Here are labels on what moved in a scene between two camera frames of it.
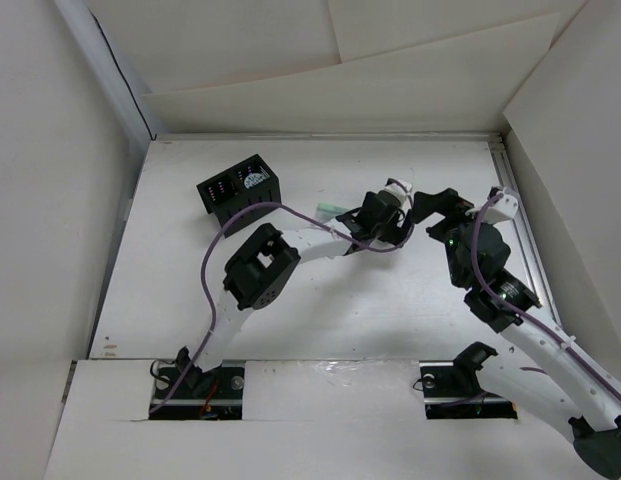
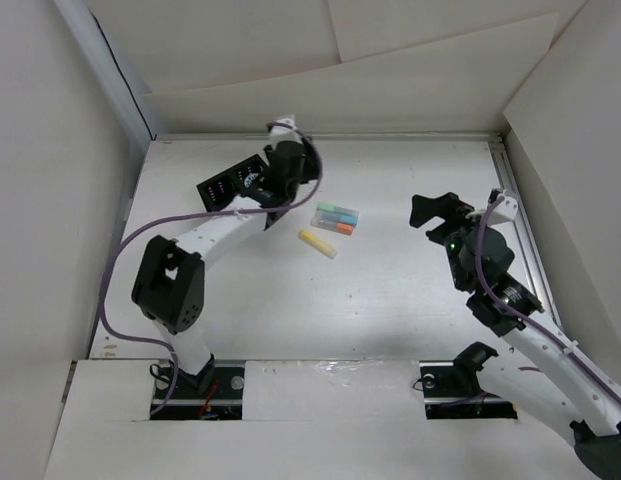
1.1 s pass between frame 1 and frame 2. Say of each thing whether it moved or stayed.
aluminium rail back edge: stayed
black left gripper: moved
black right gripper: stayed
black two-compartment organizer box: stayed
